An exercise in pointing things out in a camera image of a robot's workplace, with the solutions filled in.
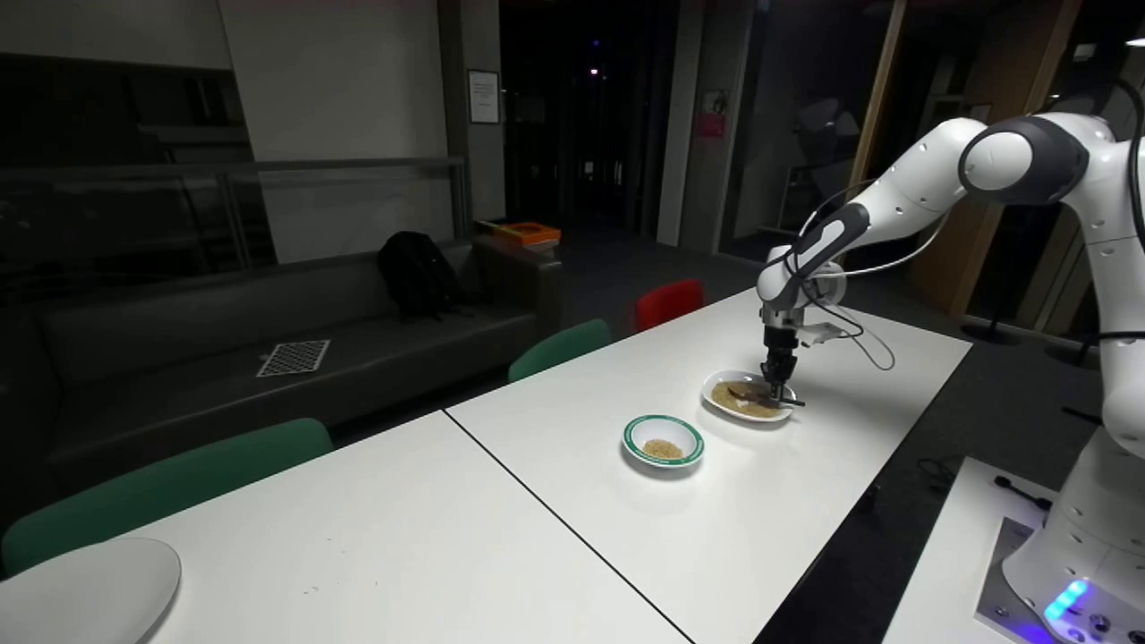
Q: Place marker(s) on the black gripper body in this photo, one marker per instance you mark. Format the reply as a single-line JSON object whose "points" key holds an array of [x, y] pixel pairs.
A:
{"points": [[780, 340]]}

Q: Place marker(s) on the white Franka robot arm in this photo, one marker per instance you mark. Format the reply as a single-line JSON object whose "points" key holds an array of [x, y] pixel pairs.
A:
{"points": [[908, 199]]}

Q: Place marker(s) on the large brown sugar heap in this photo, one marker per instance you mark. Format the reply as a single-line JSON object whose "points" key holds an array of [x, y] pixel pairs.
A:
{"points": [[743, 400]]}

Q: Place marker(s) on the small brown sugar pile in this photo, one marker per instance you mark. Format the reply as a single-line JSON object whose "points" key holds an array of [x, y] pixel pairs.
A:
{"points": [[663, 449]]}

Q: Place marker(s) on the green and white bowl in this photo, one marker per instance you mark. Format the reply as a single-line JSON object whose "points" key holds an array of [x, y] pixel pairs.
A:
{"points": [[663, 462]]}

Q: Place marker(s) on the red chair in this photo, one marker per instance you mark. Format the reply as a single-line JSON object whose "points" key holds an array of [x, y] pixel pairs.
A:
{"points": [[665, 306]]}

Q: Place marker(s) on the green chair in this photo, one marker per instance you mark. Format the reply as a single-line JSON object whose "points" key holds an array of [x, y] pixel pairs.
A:
{"points": [[165, 477], [558, 347]]}

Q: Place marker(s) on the black small tool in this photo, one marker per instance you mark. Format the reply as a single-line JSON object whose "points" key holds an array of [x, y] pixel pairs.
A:
{"points": [[1024, 492]]}

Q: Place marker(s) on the orange lidded bin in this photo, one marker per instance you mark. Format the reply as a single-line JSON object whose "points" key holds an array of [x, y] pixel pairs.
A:
{"points": [[522, 236]]}

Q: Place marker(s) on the black backpack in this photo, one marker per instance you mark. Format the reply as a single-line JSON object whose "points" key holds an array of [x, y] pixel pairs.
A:
{"points": [[417, 274]]}

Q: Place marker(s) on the paper sheet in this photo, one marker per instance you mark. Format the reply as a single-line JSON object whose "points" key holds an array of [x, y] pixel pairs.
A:
{"points": [[293, 360]]}

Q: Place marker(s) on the grey sofa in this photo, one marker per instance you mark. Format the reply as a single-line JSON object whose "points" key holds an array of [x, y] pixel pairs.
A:
{"points": [[179, 346]]}

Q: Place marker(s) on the white round chair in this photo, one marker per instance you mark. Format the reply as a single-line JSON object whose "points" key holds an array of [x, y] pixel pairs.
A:
{"points": [[85, 594]]}

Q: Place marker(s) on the red wall sign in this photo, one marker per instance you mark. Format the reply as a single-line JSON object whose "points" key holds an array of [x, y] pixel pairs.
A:
{"points": [[713, 118]]}

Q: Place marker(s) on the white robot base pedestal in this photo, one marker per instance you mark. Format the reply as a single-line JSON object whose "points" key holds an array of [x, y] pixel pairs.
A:
{"points": [[1091, 538]]}

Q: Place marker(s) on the white wall poster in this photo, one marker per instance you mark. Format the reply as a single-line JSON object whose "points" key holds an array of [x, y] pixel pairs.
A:
{"points": [[483, 99]]}

